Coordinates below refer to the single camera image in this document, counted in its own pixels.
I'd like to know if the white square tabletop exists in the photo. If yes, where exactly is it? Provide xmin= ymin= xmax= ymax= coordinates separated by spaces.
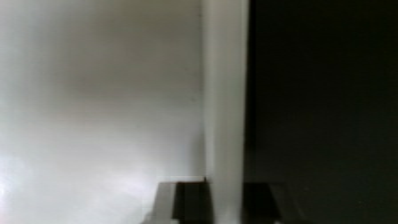
xmin=0 ymin=0 xmax=249 ymax=224

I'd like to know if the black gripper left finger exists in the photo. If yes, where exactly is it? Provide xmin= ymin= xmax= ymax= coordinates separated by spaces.
xmin=141 ymin=177 xmax=212 ymax=224

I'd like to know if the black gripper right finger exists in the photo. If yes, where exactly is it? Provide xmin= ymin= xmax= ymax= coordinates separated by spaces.
xmin=242 ymin=182 xmax=309 ymax=224

